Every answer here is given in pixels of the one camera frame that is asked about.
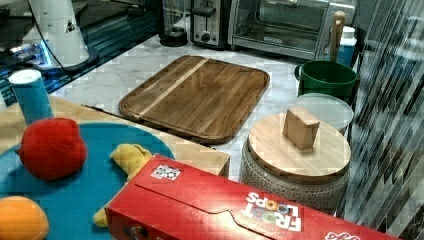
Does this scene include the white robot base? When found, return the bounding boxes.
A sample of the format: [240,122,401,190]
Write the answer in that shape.
[23,0,99,71]

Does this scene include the wooden cutting board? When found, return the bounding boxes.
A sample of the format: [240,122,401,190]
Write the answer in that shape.
[118,55,270,144]

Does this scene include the ceramic jar with wooden lid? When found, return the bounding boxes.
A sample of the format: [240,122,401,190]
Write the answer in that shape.
[239,107,351,215]

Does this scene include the yellow plush banana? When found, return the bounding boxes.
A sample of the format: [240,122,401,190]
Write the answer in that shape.
[92,143,154,229]

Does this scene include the red Froot Loops cereal box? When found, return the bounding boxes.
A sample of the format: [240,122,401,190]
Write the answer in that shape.
[106,155,398,240]

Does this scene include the silver toaster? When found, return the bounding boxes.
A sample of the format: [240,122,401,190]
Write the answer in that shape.
[190,0,232,50]

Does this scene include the green mug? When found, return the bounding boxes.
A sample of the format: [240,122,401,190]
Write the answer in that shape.
[294,61,357,101]

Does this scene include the silver toaster oven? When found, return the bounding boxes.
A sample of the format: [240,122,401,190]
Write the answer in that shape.
[228,0,358,60]

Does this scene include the blue white-capped bottle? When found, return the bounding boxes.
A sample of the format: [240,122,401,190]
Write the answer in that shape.
[337,26,357,66]

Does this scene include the red plush toy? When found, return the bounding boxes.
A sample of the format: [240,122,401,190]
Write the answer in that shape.
[17,118,87,181]

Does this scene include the blue round plate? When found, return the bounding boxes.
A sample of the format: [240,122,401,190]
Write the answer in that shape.
[0,123,174,240]

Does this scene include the blue cylindrical can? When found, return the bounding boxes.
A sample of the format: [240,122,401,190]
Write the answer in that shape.
[9,69,53,125]

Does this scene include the orange plush toy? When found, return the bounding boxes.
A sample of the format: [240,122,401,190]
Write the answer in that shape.
[0,196,49,240]

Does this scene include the wooden utensil handle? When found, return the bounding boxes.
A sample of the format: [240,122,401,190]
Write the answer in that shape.
[329,10,345,62]

